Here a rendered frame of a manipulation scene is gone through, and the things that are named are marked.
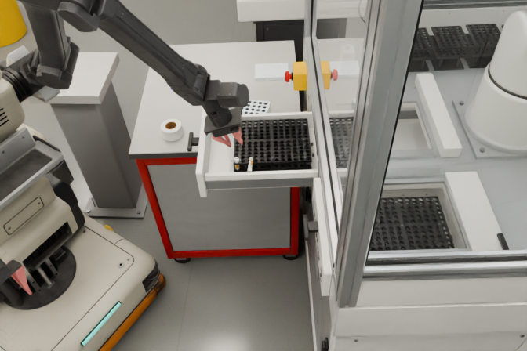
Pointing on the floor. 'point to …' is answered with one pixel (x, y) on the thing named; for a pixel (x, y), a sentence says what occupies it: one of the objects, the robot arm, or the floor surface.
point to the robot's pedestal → (99, 138)
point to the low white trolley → (170, 159)
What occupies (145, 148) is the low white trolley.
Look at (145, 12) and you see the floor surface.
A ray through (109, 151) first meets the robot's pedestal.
